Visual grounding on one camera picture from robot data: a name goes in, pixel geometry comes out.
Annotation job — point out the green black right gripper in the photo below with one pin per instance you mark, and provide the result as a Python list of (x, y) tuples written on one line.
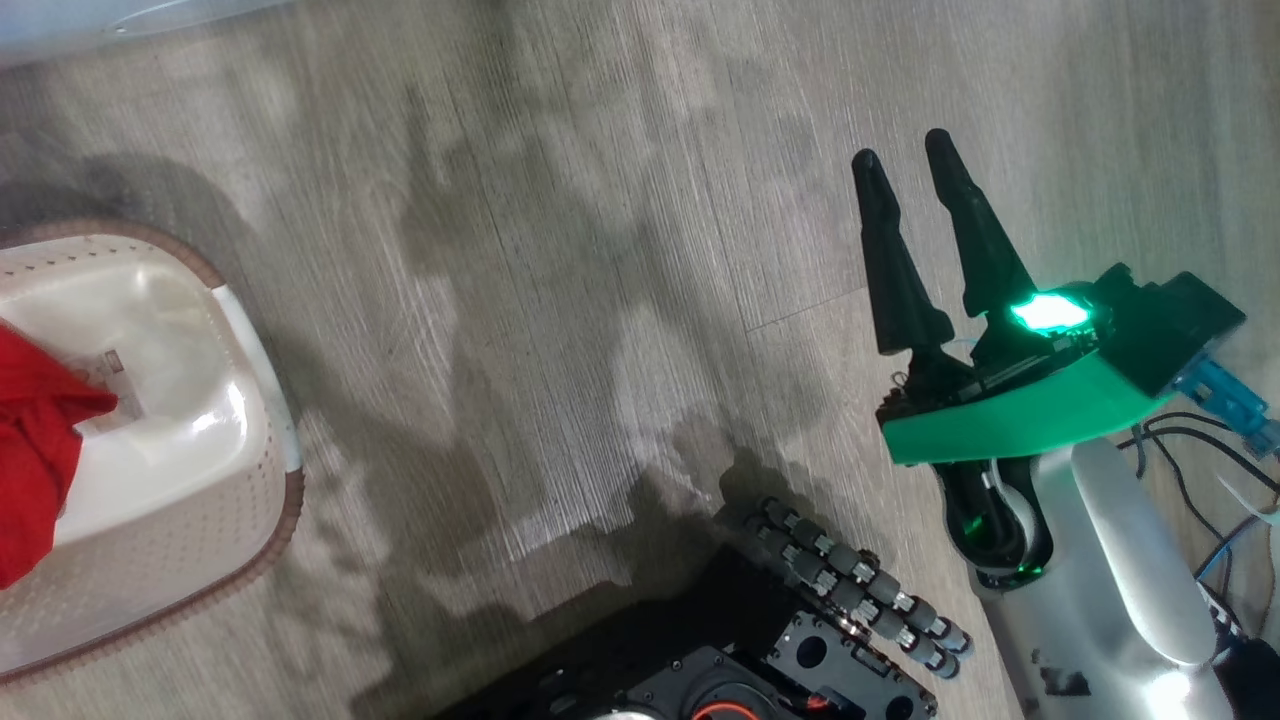
[(1000, 420)]

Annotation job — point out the red garment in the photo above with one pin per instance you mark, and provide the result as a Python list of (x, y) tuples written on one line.
[(35, 450)]

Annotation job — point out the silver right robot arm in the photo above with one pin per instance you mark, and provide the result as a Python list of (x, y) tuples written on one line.
[(1120, 580)]

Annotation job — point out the cream plastic laundry basket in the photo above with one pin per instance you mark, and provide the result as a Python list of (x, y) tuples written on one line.
[(170, 460)]

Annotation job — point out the black roller wheel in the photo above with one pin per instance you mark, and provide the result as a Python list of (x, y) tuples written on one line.
[(860, 590)]

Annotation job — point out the paper label sticker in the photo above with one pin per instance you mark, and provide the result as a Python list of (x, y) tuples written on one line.
[(115, 385)]

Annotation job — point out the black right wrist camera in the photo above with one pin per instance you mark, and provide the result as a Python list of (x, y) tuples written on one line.
[(1170, 325)]

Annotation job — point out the blue camera plug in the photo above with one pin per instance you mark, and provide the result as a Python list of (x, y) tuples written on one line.
[(1225, 400)]

